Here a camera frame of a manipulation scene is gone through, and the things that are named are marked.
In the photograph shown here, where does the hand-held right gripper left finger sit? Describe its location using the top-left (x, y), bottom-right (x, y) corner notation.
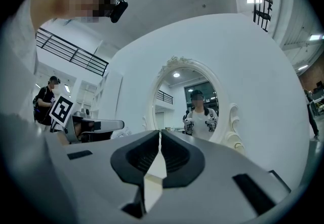
top-left (47, 129), bottom-right (160, 220)

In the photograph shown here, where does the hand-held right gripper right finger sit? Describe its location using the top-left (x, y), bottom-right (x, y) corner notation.
top-left (151, 129), bottom-right (291, 221)

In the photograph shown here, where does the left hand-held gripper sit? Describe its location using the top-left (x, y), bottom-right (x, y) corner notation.
top-left (49, 95), bottom-right (125, 144)

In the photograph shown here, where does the white ornate dressing table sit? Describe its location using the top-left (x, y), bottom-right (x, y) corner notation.
top-left (143, 136), bottom-right (168, 212)

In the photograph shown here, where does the blue flower bunch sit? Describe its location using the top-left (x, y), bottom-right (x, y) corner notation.
top-left (112, 128), bottom-right (135, 140)

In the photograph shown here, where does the oval white framed mirror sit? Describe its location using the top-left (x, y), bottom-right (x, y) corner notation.
top-left (143, 56), bottom-right (246, 155)

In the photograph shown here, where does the black balcony railing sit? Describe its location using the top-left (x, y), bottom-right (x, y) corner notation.
top-left (35, 27), bottom-right (109, 77)

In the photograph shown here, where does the person's grey shirt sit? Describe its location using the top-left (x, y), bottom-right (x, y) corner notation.
top-left (0, 0), bottom-right (76, 224)

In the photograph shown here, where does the black head camera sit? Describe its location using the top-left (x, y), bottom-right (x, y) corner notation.
top-left (108, 0), bottom-right (129, 24)

